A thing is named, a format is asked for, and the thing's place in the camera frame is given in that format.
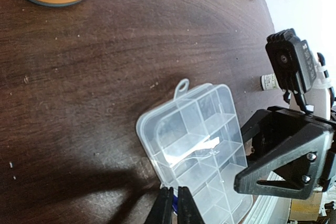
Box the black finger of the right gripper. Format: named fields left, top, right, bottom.
left=234, top=106, right=335, bottom=199

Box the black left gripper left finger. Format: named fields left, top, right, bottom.
left=144, top=187, right=174, bottom=224

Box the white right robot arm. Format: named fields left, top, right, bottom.
left=234, top=54, right=335, bottom=223

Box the clear plastic pill organizer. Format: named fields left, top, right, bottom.
left=135, top=79, right=253, bottom=223

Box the small white pill bottle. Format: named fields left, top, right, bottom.
left=260, top=73, right=279, bottom=91

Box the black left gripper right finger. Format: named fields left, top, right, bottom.
left=177, top=187, right=204, bottom=224

